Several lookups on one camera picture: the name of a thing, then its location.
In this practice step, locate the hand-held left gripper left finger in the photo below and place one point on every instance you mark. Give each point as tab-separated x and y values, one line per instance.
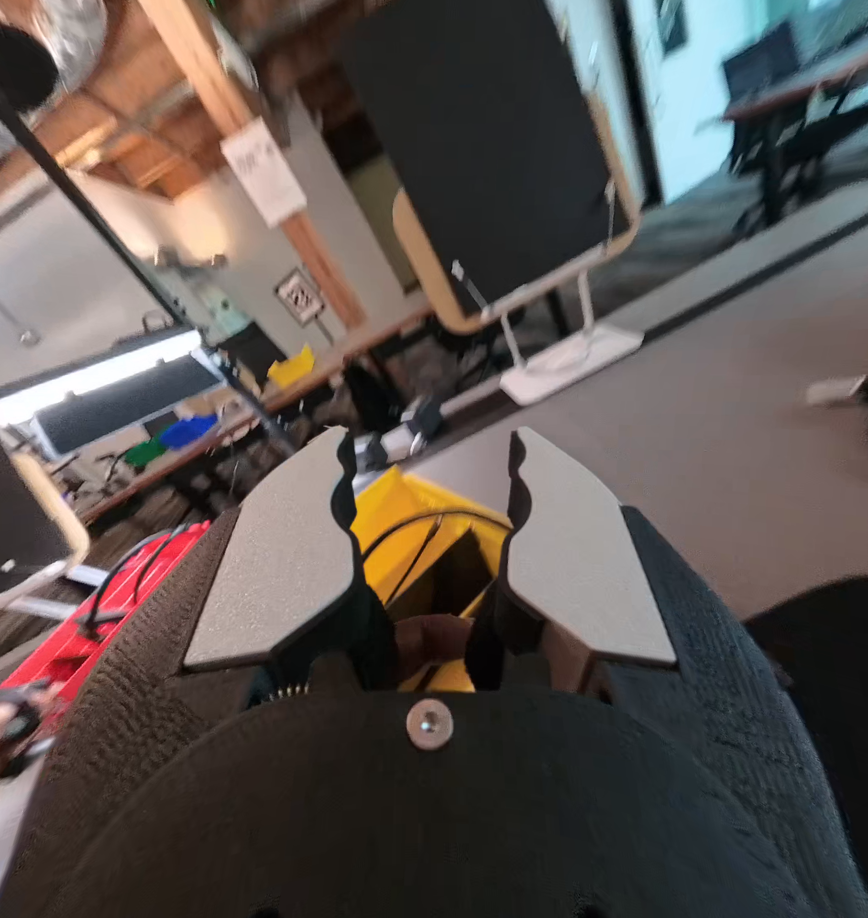
276	566

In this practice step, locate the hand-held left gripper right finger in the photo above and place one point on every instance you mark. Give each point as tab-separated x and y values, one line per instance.
577	566

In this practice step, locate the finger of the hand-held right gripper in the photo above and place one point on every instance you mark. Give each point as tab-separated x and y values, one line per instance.
835	391

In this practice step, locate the yellow plastic bin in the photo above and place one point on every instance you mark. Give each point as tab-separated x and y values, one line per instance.
391	516

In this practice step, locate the red plastic bin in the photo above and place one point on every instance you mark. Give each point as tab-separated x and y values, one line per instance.
53	660

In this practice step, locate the person's left hand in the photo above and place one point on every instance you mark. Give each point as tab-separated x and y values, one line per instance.
434	638

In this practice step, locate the blue plastic bin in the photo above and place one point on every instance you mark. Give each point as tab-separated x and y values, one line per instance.
190	430

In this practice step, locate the green plastic bin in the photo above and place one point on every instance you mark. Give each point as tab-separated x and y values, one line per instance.
145	453

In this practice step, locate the small yellow bin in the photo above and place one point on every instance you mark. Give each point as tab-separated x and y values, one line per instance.
290	371

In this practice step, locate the led light panel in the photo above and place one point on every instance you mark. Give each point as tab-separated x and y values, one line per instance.
118	409

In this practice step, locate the wooden workbench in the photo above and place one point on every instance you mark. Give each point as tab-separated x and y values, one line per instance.
376	344

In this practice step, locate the black white marker sign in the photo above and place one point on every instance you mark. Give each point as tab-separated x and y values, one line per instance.
301	298

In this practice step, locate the black wood-trimmed divider panel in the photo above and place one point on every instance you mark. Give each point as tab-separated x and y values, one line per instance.
477	143
10	502

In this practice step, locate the long wooden office desk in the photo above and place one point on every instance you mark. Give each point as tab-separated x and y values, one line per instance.
799	93

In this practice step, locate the black office chair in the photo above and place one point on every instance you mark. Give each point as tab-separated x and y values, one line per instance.
764	61

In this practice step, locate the white paper sign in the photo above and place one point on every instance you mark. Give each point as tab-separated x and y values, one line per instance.
261	172

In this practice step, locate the dark wall poster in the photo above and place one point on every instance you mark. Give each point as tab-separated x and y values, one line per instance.
672	25

